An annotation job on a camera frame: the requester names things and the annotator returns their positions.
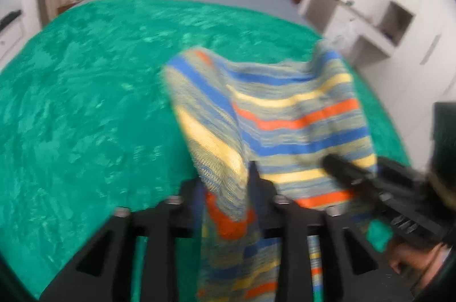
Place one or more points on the black clothes on dresser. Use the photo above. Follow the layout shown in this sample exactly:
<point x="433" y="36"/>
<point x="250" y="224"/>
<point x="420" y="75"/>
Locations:
<point x="9" y="18"/>

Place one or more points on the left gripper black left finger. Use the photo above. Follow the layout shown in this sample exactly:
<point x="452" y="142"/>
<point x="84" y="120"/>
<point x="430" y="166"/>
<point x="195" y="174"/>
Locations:
<point x="133" y="253"/>

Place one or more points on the person's right hand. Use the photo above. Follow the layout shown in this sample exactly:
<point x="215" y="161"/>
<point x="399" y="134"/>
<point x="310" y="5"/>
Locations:
<point x="428" y="262"/>

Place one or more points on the white dresser with drawers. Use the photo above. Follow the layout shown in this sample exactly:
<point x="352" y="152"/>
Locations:
<point x="11" y="41"/>

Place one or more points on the striped knit sweater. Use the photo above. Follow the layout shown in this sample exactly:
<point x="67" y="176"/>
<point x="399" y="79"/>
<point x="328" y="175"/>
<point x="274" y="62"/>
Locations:
<point x="284" y="118"/>

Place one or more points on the green plush blanket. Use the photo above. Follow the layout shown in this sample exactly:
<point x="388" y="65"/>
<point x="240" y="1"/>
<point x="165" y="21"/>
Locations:
<point x="87" y="123"/>

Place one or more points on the white wall shelf desk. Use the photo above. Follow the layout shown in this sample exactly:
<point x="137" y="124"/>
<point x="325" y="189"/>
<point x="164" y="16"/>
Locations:
<point x="357" y="37"/>

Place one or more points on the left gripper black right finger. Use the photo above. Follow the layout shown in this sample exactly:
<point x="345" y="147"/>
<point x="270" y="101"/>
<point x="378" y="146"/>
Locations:
<point x="322" y="254"/>

